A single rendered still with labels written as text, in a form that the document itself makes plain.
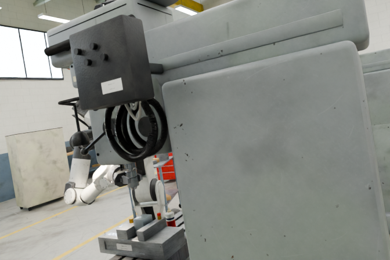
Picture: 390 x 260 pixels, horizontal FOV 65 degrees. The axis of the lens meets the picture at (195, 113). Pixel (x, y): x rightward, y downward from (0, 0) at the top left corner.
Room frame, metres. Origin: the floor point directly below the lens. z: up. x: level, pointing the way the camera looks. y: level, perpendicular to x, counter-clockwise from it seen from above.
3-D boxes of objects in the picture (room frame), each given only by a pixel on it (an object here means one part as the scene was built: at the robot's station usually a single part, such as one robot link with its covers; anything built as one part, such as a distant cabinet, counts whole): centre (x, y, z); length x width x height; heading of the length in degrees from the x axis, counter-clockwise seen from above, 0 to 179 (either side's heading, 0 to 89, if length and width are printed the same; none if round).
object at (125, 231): (1.31, 0.33, 1.02); 0.15 x 0.06 x 0.04; 149
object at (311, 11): (1.01, -0.14, 1.66); 0.80 x 0.23 x 0.20; 60
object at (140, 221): (1.28, 0.29, 1.04); 0.06 x 0.05 x 0.06; 149
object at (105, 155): (1.26, 0.29, 1.47); 0.21 x 0.19 x 0.32; 150
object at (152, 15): (1.25, 0.28, 1.81); 0.47 x 0.26 x 0.16; 60
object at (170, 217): (1.44, 0.19, 0.99); 0.04 x 0.04 x 0.11
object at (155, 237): (1.29, 0.31, 0.99); 0.35 x 0.15 x 0.11; 59
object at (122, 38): (0.82, 0.20, 1.62); 0.20 x 0.09 x 0.21; 60
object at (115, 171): (1.33, 0.35, 1.23); 0.13 x 0.12 x 0.10; 125
